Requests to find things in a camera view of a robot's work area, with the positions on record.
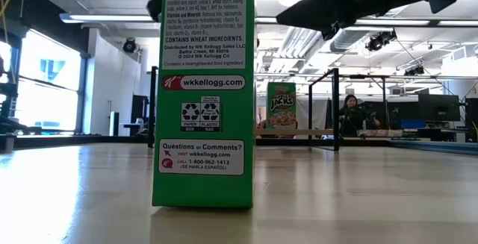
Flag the black ceiling spotlight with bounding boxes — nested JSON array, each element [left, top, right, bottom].
[[403, 64, 426, 77], [364, 30, 397, 53]]

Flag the white tower device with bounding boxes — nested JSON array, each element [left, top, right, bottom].
[[109, 111, 120, 137]]

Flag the blue plastic bin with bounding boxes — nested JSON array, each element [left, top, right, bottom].
[[400, 119, 426, 130]]

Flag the long ceiling light fixture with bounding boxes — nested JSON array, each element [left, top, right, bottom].
[[58, 12, 162, 24], [255, 16, 478, 28]]

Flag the black cabinet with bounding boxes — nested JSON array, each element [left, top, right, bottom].
[[130, 94, 149, 125]]

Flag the black aluminium table frame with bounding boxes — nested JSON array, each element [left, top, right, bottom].
[[0, 134, 478, 156]]

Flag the black computer monitor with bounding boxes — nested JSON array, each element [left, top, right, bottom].
[[465, 97, 478, 143], [418, 93, 462, 122]]

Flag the large bright window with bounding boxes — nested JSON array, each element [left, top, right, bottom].
[[14, 27, 82, 133]]

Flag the green Apple Jacks cereal box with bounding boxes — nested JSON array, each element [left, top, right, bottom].
[[266, 81, 297, 131], [152, 0, 256, 210]]

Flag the round black wall speaker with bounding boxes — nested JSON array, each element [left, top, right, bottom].
[[122, 37, 137, 54]]

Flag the person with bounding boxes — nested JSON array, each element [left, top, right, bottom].
[[338, 93, 374, 137]]

